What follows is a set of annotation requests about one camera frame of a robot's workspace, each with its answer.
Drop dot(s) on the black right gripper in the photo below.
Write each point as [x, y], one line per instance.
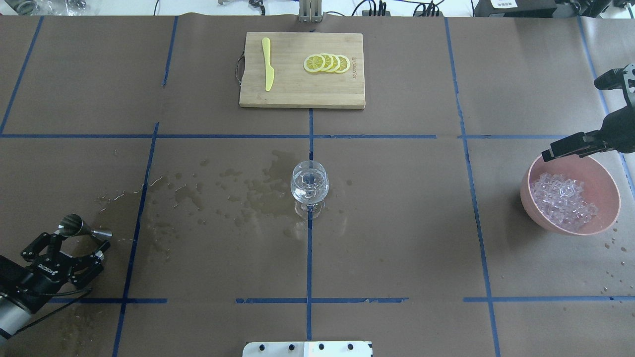
[621, 122]

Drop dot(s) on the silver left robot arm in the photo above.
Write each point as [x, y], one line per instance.
[12, 324]

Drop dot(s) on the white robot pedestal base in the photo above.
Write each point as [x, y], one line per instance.
[309, 349]

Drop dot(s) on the steel double jigger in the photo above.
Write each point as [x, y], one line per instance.
[72, 225]

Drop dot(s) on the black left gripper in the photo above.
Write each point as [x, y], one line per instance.
[28, 283]

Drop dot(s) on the bamboo cutting board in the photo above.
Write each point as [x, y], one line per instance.
[294, 87]

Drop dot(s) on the clear wine glass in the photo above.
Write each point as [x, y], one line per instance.
[309, 186]

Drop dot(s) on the yellow plastic knife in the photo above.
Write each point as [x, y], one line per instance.
[269, 70]

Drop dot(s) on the pile of clear ice cubes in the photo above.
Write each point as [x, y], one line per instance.
[561, 199]

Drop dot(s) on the pink plastic bowl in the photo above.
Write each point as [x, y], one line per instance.
[600, 189]

